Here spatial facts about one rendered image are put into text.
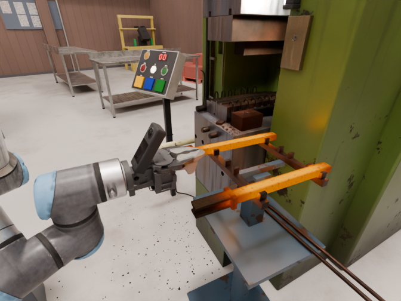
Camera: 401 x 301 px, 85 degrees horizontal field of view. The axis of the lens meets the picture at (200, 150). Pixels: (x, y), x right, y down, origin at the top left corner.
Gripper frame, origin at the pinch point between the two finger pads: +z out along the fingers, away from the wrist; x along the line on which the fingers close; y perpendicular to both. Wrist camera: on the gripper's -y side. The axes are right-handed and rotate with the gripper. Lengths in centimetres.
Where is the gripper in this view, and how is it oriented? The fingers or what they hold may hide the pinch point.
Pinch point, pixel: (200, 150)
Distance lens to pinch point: 58.0
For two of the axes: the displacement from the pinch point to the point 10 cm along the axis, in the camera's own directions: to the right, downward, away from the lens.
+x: 4.7, 4.7, -7.5
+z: 8.8, -2.1, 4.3
